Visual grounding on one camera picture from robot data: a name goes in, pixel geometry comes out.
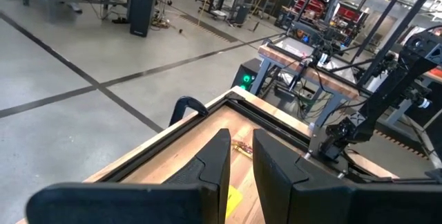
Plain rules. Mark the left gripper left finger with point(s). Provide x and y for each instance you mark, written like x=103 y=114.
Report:
x=121 y=205

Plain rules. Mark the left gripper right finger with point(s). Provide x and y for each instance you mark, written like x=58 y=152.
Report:
x=345 y=205

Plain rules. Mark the red crayon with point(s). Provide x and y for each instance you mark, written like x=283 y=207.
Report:
x=240 y=144

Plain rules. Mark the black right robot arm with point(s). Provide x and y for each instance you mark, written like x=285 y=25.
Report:
x=390 y=92

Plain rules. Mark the yellow plastic basket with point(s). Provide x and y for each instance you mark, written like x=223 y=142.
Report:
x=233 y=200

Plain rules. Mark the grey-legged wooden workstation table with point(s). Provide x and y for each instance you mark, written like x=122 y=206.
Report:
x=310 y=73

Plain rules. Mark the black computer tower green LEDs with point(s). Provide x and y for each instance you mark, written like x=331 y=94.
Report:
x=241 y=72

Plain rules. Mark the red tool cabinet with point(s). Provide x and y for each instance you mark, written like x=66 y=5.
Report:
x=314 y=8

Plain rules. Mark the distant black desks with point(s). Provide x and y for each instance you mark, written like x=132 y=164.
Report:
x=241 y=9

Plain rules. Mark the black frame clamp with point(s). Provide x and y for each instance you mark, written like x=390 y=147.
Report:
x=179 y=104

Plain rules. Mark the black upright frame post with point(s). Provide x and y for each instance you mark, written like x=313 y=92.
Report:
x=383 y=18
x=400 y=32

